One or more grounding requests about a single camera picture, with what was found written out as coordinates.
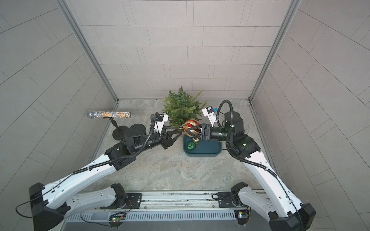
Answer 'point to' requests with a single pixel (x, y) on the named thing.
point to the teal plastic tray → (203, 148)
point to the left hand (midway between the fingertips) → (182, 131)
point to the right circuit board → (242, 216)
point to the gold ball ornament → (196, 140)
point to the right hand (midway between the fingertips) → (191, 134)
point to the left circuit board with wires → (116, 219)
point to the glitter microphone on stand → (118, 132)
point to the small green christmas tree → (180, 107)
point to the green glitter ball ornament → (191, 146)
